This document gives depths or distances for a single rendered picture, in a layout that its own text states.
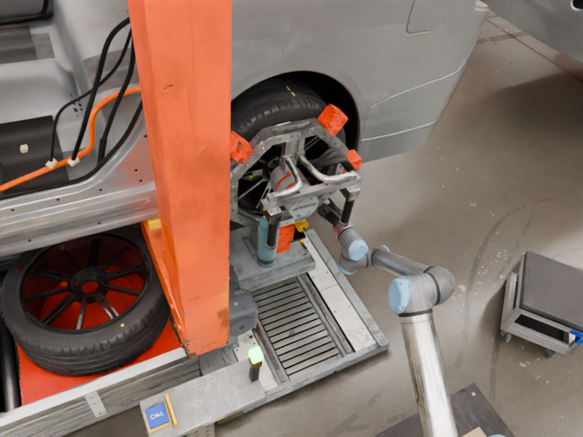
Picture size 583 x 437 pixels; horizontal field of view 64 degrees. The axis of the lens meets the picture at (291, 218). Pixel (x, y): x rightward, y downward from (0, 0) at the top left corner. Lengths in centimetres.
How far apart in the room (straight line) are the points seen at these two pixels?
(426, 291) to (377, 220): 152
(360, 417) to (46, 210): 161
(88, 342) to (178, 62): 129
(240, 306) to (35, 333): 80
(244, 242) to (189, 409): 102
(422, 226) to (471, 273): 43
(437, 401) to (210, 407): 79
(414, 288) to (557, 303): 120
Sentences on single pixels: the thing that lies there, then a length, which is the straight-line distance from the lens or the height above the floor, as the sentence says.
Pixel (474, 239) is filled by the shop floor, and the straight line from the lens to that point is 326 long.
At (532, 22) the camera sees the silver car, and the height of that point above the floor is 88.
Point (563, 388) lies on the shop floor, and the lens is 289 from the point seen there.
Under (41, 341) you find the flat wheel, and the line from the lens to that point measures 204.
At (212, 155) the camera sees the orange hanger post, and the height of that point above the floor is 147.
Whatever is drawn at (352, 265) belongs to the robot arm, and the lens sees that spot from 215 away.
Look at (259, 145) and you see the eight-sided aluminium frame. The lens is 177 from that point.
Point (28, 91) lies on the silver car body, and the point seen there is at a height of 91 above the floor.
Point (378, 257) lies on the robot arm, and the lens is 212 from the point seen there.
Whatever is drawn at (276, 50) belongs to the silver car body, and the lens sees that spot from 169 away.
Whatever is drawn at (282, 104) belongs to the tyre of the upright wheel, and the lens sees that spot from 183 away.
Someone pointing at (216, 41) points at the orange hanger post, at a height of 175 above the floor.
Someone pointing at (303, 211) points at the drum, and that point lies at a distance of 190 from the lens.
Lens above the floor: 219
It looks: 47 degrees down
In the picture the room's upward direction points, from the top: 9 degrees clockwise
